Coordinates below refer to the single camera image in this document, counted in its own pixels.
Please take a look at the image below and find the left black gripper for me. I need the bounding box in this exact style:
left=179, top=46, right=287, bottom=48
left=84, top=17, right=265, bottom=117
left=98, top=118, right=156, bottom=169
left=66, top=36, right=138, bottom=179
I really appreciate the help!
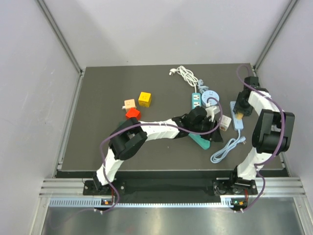
left=190, top=117, right=223, bottom=143

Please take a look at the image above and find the teal triangular power strip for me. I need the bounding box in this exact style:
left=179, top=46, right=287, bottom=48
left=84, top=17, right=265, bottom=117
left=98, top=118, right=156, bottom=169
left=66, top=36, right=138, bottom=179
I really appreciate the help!
left=189, top=133, right=210, bottom=150

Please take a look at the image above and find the white cube plug adapter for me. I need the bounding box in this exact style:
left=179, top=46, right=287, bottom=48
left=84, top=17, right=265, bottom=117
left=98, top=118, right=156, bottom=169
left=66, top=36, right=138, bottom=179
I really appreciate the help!
left=220, top=115, right=232, bottom=131

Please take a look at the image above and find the round light blue socket base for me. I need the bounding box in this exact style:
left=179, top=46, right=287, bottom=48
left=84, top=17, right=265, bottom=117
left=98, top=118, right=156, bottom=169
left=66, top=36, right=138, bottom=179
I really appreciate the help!
left=201, top=90, right=220, bottom=107

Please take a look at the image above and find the teal rectangular power strip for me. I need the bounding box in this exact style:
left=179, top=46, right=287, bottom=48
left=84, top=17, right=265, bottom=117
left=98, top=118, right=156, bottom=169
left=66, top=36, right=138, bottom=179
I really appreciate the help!
left=191, top=93, right=201, bottom=109

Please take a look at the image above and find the yellow cube plug adapter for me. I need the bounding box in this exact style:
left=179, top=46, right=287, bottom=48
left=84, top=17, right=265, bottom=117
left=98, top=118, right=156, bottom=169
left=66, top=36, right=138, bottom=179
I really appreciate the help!
left=138, top=92, right=152, bottom=107

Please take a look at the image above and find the red cube plug adapter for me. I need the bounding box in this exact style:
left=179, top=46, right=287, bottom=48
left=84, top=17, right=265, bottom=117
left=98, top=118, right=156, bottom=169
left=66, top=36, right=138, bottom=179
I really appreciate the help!
left=125, top=108, right=141, bottom=120

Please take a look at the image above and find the peach cube plug adapter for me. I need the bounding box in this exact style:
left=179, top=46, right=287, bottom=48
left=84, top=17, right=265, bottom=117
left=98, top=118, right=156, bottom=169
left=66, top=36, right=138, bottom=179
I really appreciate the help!
left=122, top=99, right=136, bottom=110

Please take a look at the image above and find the light blue power strip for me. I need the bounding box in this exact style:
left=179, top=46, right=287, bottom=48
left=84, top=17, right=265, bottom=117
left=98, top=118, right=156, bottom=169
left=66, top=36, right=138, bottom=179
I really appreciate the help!
left=230, top=101, right=244, bottom=131

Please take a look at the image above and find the dark green plug adapter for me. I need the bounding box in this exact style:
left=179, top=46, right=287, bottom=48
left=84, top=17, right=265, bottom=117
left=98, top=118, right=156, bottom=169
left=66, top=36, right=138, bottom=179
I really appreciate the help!
left=118, top=120, right=128, bottom=128

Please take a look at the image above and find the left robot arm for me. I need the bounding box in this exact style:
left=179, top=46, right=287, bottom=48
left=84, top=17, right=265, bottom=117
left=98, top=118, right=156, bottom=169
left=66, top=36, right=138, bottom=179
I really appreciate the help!
left=93, top=106, right=222, bottom=194

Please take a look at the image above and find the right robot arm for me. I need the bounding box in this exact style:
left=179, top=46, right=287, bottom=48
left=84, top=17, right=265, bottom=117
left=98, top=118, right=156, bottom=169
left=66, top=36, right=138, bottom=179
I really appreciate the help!
left=228, top=76, right=295, bottom=194

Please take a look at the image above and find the light blue power cable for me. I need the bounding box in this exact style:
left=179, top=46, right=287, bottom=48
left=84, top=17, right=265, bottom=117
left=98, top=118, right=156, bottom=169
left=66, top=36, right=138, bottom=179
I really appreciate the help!
left=210, top=128, right=247, bottom=164

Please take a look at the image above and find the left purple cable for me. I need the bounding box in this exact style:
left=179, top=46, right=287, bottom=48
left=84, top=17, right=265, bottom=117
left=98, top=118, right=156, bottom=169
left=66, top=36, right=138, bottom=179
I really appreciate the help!
left=92, top=97, right=223, bottom=213

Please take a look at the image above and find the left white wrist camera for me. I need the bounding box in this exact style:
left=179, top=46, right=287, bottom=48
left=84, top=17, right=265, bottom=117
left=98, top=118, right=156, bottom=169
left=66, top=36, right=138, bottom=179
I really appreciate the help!
left=205, top=103, right=220, bottom=121

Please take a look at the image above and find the light blue coiled cable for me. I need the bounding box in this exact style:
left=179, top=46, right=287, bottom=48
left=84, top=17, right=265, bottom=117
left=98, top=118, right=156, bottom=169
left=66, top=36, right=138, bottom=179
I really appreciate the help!
left=197, top=78, right=210, bottom=94

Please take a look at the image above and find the front aluminium frame rail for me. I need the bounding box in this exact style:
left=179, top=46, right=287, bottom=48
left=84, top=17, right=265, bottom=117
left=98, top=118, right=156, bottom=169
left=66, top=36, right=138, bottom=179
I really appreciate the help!
left=40, top=177, right=306, bottom=197

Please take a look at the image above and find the right aluminium frame post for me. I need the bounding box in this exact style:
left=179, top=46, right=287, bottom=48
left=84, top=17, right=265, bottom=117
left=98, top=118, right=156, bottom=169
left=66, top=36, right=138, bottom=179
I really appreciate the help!
left=253, top=0, right=299, bottom=73

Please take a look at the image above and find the aluminium frame post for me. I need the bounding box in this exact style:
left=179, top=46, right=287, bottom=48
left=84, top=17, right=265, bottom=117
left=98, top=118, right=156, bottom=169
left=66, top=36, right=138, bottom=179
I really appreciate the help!
left=35, top=0, right=83, bottom=75
left=253, top=0, right=299, bottom=73

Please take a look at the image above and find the white slotted cable duct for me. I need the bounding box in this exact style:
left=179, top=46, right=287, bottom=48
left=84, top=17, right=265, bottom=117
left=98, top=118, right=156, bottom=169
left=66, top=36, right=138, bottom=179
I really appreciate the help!
left=49, top=197, right=244, bottom=208

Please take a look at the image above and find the left aluminium frame post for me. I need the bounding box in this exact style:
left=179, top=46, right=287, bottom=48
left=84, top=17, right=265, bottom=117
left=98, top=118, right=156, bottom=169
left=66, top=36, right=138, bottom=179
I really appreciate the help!
left=35, top=0, right=83, bottom=75

